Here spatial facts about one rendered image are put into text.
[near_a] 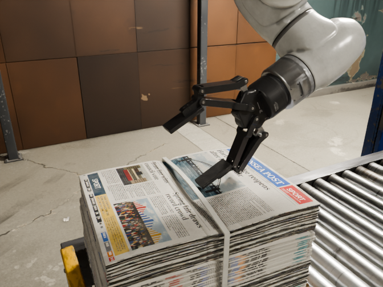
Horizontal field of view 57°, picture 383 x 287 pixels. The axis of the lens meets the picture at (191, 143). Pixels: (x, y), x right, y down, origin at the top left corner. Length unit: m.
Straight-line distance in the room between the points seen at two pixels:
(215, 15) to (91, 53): 1.35
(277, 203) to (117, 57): 3.05
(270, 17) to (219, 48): 3.30
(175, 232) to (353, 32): 0.48
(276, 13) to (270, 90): 0.15
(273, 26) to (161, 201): 0.39
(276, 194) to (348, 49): 0.30
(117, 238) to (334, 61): 0.48
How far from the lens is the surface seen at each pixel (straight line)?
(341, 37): 0.73
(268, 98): 0.65
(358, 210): 1.15
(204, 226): 0.58
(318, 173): 1.28
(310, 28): 0.72
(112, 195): 0.66
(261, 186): 0.68
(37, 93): 3.49
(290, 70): 0.67
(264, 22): 0.73
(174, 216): 0.60
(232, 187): 0.68
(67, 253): 0.89
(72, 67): 3.48
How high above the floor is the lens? 1.37
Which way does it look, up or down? 24 degrees down
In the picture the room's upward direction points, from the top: straight up
